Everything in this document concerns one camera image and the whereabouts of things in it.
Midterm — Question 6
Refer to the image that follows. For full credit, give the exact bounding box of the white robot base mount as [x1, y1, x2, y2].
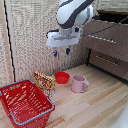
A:
[111, 103, 128, 128]

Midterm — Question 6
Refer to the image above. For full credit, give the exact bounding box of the red plastic bowl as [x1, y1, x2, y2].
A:
[54, 71, 71, 85]

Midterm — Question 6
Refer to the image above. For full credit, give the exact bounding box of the silver drawer handle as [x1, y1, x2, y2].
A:
[88, 34, 118, 45]
[95, 54, 120, 67]

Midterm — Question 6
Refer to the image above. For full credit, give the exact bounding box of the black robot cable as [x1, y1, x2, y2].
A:
[79, 15, 128, 38]

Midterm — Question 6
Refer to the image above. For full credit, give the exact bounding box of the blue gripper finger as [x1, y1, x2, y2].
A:
[65, 47, 72, 56]
[53, 49, 59, 58]

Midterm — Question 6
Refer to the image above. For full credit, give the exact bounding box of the brown upper drawer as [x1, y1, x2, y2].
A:
[81, 18, 128, 63]

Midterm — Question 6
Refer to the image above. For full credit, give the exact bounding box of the yellow red snack box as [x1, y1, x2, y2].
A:
[33, 70, 57, 98]

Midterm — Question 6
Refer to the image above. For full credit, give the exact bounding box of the brown lower drawer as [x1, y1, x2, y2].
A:
[88, 49, 128, 82]

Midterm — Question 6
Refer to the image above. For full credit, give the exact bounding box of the black vertical wall strip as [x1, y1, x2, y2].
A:
[3, 0, 17, 82]

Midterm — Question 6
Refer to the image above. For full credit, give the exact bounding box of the brown drawer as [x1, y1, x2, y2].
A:
[88, 49, 128, 82]
[81, 18, 128, 63]

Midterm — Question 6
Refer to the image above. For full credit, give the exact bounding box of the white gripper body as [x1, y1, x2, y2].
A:
[45, 26, 83, 50]

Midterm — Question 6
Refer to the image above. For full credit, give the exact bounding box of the red shopping basket blue rim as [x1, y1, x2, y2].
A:
[0, 79, 56, 128]

